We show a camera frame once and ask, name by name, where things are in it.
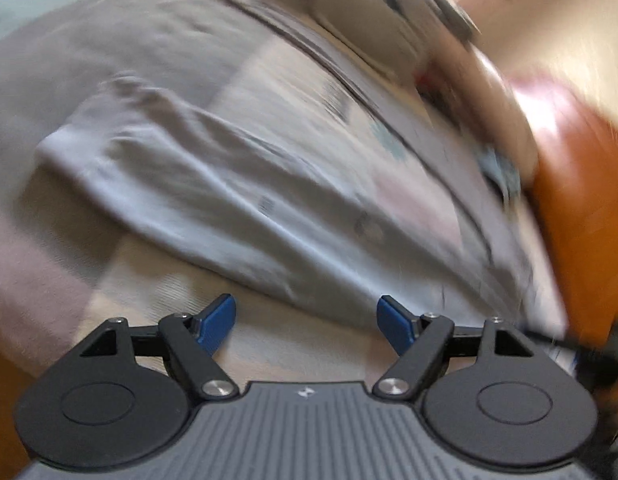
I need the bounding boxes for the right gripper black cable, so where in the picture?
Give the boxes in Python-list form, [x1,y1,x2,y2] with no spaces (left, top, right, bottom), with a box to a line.
[518,326,618,361]

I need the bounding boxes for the pink folded quilt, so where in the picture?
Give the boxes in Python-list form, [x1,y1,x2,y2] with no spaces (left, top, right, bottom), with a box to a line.
[248,0,540,181]

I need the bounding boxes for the green folded garment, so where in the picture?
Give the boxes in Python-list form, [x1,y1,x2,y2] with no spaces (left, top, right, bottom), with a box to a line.
[431,0,480,44]

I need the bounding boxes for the wooden headboard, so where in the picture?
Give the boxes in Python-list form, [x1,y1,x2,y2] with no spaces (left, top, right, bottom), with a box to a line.
[511,73,618,347]

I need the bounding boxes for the grey cat face cushion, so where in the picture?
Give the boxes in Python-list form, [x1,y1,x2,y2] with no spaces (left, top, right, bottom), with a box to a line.
[311,0,436,86]

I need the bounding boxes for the blue baseball cap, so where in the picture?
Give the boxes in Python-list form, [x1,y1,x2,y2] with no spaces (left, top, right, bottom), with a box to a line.
[476,146,522,206]

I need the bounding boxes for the grey striped pants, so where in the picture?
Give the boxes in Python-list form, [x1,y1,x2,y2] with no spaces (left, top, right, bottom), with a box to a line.
[33,0,565,340]

